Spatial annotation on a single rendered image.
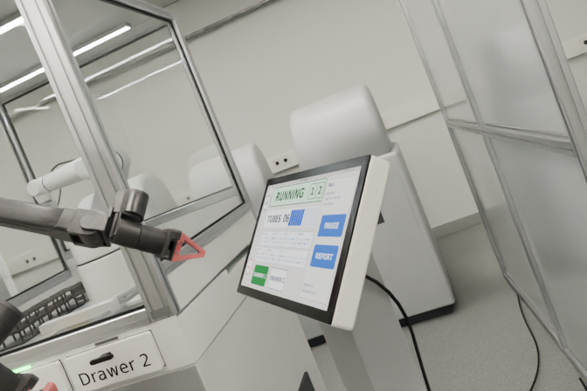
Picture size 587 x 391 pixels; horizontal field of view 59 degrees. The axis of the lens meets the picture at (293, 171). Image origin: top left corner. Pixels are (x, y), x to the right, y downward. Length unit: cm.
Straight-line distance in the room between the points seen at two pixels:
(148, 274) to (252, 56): 342
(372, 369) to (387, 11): 377
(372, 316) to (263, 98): 366
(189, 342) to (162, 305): 13
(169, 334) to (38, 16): 93
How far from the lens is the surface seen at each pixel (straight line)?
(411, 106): 453
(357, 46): 460
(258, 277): 127
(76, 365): 171
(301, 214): 113
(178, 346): 155
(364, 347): 117
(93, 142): 150
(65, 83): 154
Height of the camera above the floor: 128
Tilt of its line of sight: 3 degrees down
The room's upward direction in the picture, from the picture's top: 22 degrees counter-clockwise
